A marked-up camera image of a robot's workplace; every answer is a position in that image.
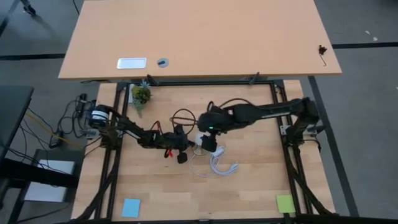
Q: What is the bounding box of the black side table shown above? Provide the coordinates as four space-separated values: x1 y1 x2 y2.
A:
0 85 35 161

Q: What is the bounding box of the black aluminium table frame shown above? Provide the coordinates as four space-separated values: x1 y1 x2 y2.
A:
70 79 338 224

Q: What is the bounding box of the yellow floor cable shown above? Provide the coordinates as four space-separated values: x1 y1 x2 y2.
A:
25 111 83 151

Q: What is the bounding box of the black power adapter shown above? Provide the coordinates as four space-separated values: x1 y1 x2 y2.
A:
49 130 65 149

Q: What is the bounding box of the white power cord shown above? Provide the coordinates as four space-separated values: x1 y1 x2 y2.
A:
188 145 239 178

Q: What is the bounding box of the green sticky note pad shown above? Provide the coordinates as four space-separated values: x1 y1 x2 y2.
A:
275 194 296 214

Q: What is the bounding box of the silver rectangular desk plate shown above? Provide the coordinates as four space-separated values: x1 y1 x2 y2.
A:
116 57 147 70

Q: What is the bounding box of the dark looped cable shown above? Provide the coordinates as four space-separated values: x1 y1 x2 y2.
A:
170 108 197 127
207 98 253 113

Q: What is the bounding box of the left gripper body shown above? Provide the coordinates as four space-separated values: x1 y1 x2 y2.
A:
160 123 192 165

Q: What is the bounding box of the light wooden desk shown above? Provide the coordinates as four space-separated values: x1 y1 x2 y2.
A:
58 0 343 81

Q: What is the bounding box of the thin dark wrist cable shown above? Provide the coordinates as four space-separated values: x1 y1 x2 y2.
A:
150 120 163 134

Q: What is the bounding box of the blue sticky note pad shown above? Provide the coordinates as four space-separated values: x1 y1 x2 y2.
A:
121 198 142 218

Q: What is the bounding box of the white panel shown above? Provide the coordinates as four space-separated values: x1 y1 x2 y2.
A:
24 159 76 203

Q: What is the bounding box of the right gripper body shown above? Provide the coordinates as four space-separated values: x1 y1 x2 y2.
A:
201 133 219 153

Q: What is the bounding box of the potted green plant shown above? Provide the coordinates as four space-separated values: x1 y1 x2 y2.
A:
130 79 153 118

